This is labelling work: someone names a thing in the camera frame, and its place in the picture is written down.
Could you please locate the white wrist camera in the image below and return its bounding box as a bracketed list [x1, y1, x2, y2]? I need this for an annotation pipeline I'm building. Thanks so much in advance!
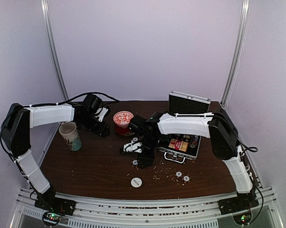
[95, 107, 110, 122]
[119, 141, 143, 155]

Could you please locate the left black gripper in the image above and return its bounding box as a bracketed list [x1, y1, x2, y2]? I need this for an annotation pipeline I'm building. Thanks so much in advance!
[79, 114, 110, 138]

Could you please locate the red floral saucer plate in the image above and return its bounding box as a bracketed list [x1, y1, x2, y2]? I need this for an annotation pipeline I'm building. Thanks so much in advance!
[114, 125, 134, 136]

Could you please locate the aluminium frame post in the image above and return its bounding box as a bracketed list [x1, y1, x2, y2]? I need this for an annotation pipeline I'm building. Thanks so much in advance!
[40, 0, 69, 100]
[220, 0, 251, 108]

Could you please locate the white orange patterned bowl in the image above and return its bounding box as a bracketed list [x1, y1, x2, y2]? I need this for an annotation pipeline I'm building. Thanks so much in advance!
[113, 111, 134, 128]

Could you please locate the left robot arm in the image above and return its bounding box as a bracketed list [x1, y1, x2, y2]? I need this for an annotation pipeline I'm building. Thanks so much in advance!
[0, 92, 111, 211]

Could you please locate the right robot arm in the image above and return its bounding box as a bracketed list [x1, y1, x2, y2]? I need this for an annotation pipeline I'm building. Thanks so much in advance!
[122, 110, 258, 210]

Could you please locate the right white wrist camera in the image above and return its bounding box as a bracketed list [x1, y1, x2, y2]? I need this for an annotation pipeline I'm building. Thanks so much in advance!
[119, 141, 143, 155]

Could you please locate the red playing card box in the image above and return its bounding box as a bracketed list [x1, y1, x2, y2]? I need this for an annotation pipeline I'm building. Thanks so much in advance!
[169, 139, 189, 152]

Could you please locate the chip stack right in case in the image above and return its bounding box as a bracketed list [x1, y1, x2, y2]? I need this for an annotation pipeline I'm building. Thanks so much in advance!
[190, 135, 200, 149]

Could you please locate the white dealer button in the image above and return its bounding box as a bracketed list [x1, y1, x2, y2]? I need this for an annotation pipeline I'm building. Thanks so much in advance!
[130, 177, 143, 188]

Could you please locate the right aluminium frame post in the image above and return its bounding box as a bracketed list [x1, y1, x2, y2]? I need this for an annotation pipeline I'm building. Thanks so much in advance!
[220, 0, 251, 108]

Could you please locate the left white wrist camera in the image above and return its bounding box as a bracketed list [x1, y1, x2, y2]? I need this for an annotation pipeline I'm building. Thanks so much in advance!
[95, 107, 110, 122]

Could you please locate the front aluminium rail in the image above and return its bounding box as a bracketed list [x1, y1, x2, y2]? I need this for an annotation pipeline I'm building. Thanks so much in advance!
[8, 187, 286, 228]

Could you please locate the aluminium poker case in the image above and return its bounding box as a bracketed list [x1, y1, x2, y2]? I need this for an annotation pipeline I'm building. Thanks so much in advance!
[157, 91, 212, 164]

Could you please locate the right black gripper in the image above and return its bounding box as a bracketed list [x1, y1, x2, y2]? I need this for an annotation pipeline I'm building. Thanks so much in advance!
[137, 136, 159, 169]

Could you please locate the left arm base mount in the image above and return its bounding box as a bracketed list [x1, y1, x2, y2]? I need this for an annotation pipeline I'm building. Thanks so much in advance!
[34, 188, 76, 228]

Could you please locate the white floral ceramic mug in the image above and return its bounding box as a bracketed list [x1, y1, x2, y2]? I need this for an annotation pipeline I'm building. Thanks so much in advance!
[59, 122, 82, 152]

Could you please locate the black orange chip front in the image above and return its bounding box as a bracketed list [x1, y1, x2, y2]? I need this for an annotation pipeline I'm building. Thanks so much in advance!
[182, 175, 191, 182]

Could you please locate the left aluminium frame post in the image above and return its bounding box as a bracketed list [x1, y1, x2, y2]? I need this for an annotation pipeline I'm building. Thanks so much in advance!
[40, 0, 69, 100]

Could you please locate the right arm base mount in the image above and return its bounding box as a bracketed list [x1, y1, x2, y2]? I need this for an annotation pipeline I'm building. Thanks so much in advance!
[218, 187, 259, 226]

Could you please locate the black white chip front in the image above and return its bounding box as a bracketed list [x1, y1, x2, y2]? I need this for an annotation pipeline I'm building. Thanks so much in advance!
[175, 171, 182, 177]

